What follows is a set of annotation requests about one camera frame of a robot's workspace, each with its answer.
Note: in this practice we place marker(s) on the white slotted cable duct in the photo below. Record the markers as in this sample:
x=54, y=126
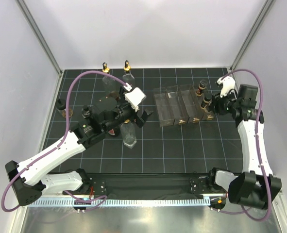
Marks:
x=70, y=202

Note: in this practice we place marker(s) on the black grid mat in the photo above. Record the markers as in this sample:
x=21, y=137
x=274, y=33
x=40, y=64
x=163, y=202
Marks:
x=193, y=147

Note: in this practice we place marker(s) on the round amber sauce bottle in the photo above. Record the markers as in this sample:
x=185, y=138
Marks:
x=60, y=106

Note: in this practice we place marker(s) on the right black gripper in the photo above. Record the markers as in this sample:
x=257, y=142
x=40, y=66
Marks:
x=217, y=101

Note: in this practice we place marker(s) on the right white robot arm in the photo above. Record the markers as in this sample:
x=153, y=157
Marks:
x=250, y=150

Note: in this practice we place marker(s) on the dark sauce bottle red label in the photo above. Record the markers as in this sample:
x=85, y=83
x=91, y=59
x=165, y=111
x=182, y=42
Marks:
x=115, y=132

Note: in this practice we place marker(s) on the clear acrylic organizer tray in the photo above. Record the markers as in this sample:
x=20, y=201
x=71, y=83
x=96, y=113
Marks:
x=179, y=105

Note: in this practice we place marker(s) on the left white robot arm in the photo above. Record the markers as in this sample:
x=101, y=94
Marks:
x=31, y=178

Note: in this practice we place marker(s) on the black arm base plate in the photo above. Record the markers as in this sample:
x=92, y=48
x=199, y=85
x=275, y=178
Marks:
x=152, y=186

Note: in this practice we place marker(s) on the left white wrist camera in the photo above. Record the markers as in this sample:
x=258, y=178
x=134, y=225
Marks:
x=135, y=97

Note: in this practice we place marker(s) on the small black spice jar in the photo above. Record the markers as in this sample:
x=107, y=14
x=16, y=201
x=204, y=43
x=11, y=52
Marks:
x=203, y=104
x=201, y=87

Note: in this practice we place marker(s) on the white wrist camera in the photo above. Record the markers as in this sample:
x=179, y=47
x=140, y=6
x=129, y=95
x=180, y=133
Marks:
x=135, y=97
x=227, y=83

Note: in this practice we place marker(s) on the glass oil bottle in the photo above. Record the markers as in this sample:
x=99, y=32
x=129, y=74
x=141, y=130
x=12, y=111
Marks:
x=127, y=129
x=128, y=77
x=108, y=83

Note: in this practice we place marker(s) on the aluminium frame post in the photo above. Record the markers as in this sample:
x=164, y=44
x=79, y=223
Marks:
x=38, y=34
x=265, y=9

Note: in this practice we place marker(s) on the left aluminium frame post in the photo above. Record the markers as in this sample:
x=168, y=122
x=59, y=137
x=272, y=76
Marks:
x=38, y=34

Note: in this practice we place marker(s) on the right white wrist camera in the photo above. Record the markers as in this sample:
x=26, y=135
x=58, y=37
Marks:
x=227, y=83

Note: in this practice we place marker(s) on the right aluminium frame post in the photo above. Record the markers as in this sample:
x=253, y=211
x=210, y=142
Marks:
x=265, y=9

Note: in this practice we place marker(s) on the aluminium front rail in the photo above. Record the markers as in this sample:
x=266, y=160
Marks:
x=137, y=186

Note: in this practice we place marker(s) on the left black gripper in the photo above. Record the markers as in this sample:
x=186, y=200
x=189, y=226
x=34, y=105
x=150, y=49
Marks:
x=140, y=121

